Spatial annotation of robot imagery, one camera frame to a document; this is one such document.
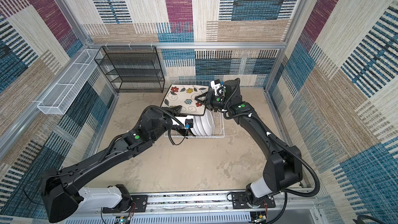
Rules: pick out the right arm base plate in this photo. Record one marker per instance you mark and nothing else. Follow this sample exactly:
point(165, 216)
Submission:
point(245, 200)

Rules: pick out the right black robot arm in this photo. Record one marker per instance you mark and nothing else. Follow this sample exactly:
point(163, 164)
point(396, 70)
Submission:
point(284, 164)

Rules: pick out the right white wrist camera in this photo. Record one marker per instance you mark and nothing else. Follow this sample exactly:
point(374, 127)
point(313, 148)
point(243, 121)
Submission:
point(217, 87)

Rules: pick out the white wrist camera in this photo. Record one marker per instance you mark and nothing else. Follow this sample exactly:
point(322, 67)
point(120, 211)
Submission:
point(217, 87)
point(189, 123)

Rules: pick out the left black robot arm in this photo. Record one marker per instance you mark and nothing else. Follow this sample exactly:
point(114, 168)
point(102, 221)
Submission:
point(60, 188)

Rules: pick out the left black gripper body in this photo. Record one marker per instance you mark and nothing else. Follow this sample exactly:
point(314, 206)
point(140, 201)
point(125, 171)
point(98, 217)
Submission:
point(173, 113)

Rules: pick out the aluminium front rail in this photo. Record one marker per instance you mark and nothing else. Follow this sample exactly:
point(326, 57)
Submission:
point(207, 207)

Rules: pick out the white round plate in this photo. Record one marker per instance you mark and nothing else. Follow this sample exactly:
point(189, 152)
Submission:
point(195, 127)
point(199, 125)
point(210, 120)
point(205, 125)

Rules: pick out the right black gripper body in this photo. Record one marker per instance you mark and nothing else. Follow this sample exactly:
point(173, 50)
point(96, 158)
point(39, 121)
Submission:
point(213, 102)

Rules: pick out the black mesh shelf unit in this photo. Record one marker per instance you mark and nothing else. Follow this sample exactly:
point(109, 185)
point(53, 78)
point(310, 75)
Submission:
point(131, 69)

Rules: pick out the white wire wall basket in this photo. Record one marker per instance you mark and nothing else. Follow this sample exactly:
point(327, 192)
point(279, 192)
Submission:
point(61, 96)

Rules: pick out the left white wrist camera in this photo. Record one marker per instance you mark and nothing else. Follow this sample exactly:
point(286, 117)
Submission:
point(189, 123)

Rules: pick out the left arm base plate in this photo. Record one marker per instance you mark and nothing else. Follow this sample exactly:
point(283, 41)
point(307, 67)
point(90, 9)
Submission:
point(133, 203)

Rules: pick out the white wire dish rack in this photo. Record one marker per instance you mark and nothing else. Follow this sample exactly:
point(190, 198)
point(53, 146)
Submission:
point(216, 117)

